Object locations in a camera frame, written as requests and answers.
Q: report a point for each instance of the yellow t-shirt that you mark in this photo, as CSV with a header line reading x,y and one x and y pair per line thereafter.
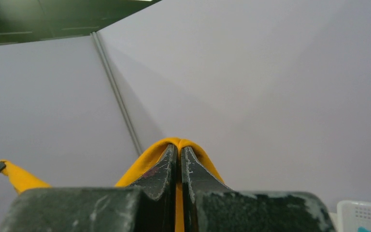
x,y
22,180

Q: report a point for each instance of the white plastic laundry basket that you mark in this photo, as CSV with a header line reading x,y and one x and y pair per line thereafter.
x,y
353,216

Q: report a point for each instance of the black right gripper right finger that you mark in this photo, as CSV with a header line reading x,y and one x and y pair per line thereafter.
x,y
211,206

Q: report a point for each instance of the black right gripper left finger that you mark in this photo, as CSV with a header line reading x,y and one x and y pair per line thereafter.
x,y
146,205

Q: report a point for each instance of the aluminium frame post left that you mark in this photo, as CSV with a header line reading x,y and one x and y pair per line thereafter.
x,y
115,88

